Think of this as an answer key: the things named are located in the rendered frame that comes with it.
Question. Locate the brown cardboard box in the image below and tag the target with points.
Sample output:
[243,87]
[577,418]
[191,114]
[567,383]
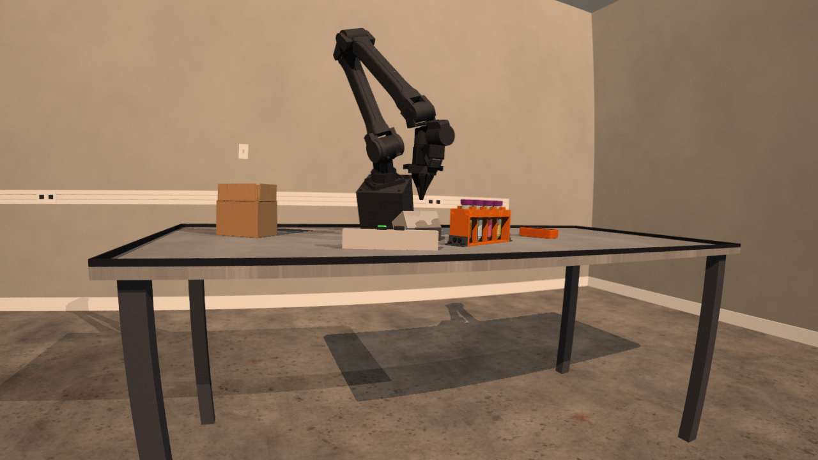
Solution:
[247,210]

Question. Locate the black table edge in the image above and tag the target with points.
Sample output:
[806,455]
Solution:
[103,261]

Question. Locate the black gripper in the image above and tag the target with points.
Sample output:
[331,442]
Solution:
[422,181]

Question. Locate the beige key housing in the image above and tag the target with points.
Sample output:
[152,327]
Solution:
[419,220]

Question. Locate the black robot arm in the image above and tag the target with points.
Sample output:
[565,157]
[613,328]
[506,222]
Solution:
[355,45]

